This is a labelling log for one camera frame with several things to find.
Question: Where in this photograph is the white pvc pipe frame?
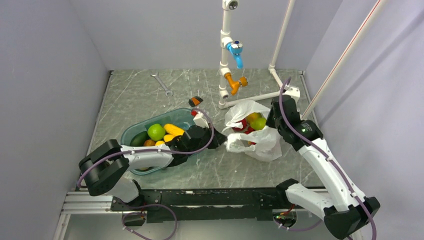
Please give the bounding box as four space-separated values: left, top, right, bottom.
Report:
217 0 388 121

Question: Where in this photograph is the silver wrench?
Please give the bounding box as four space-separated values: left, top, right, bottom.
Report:
150 72 174 97

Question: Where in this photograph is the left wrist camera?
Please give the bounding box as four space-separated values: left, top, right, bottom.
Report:
191 109 210 129

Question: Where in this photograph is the small orange black brush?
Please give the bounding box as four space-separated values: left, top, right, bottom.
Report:
188 96 203 108

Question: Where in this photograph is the green fake fruit in bag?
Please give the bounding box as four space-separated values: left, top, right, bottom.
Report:
249 117 267 131

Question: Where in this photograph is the yellow fake mango upper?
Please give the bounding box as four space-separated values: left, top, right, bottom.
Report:
163 123 185 137

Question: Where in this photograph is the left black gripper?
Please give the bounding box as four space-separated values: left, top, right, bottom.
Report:
187 122 228 156

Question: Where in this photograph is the teal plastic tub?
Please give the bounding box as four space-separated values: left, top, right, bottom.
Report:
120 108 214 175

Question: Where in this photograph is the white plastic bag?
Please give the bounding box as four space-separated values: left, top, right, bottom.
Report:
222 99 282 162

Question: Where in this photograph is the small orange fake fruit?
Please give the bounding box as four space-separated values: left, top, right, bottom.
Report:
143 139 156 147

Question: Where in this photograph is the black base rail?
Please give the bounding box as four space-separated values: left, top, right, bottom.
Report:
110 187 292 223

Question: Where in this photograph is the yellow fake mango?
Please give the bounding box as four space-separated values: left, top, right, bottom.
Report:
163 134 176 143
163 123 185 137
155 140 165 146

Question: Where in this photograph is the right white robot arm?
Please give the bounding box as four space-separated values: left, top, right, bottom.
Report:
266 94 381 240

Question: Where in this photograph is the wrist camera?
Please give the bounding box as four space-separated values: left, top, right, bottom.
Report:
191 109 210 129
282 86 301 103

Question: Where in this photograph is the blue tap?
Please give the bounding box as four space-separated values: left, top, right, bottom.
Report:
225 40 244 69

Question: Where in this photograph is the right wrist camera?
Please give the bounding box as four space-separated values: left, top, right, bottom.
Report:
282 86 301 103

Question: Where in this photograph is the yellow fake mango middle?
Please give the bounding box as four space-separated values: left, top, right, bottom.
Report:
163 134 176 143

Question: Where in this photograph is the green fake lime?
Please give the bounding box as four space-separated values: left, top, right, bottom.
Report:
147 123 166 142

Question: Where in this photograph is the yellow fake mango lower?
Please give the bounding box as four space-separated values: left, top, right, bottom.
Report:
155 140 165 146

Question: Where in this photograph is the orange fake fruit in bag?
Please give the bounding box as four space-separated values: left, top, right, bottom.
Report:
245 112 263 124

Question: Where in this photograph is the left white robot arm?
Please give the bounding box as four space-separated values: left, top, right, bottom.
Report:
77 125 227 210

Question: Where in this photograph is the orange tap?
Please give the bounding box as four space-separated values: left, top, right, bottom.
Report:
224 72 248 96

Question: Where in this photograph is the dark green fake avocado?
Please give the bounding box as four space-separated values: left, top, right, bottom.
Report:
129 131 150 147

